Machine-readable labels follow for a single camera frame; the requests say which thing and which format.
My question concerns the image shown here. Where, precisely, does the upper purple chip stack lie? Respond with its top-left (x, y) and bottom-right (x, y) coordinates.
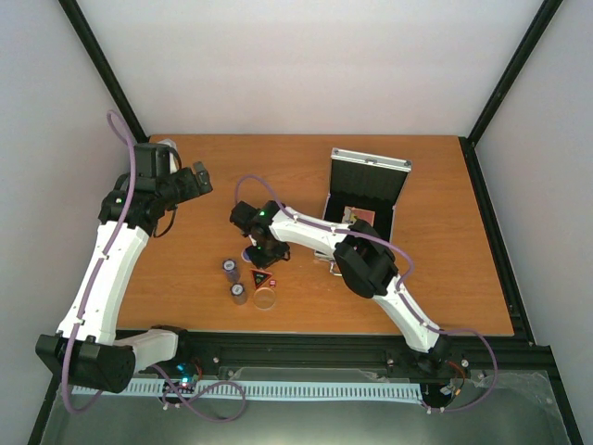
top-left (221, 259), bottom-right (241, 284)

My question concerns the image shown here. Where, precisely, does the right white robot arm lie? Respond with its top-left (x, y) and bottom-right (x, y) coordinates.
top-left (230, 200), bottom-right (449, 373)

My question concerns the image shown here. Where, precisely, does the purple chip stack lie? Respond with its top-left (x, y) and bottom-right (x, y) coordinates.
top-left (230, 283), bottom-right (248, 305)
top-left (221, 259), bottom-right (241, 284)

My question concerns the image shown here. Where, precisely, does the blue small blind button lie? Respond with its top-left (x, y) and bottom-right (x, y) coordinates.
top-left (241, 248), bottom-right (252, 262)

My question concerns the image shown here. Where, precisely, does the lower purple chip stack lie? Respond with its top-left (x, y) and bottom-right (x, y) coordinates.
top-left (230, 283), bottom-right (248, 305)

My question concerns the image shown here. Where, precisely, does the left green lit circuit board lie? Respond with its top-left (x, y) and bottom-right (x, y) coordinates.
top-left (164, 358), bottom-right (203, 395)

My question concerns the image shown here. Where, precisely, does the black aluminium frame rail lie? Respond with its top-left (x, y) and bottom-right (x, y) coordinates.
top-left (156, 331), bottom-right (560, 383)

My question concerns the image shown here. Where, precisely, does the black red triangular button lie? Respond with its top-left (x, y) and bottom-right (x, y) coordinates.
top-left (251, 269), bottom-right (272, 289)

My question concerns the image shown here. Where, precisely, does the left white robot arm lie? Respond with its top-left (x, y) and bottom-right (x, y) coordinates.
top-left (35, 162), bottom-right (213, 393)

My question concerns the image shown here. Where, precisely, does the aluminium poker case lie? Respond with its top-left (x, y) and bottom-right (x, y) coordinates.
top-left (313, 146), bottom-right (413, 274)

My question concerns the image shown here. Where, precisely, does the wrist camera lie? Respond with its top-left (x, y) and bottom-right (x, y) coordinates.
top-left (158, 138), bottom-right (183, 173)
top-left (229, 200), bottom-right (259, 234)

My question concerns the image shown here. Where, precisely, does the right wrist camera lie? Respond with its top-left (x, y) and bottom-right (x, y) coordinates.
top-left (229, 200), bottom-right (259, 234)

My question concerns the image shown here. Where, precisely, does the light blue slotted cable duct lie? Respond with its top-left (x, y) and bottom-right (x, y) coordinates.
top-left (71, 377), bottom-right (423, 403)

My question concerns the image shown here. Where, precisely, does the red playing card deck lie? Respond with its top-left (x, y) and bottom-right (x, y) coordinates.
top-left (342, 206), bottom-right (375, 225)

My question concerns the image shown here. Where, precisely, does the clear round dealer button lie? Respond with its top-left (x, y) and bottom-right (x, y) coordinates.
top-left (253, 287), bottom-right (277, 311)

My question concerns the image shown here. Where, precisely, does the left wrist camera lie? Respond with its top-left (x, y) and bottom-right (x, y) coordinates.
top-left (158, 138), bottom-right (183, 173)

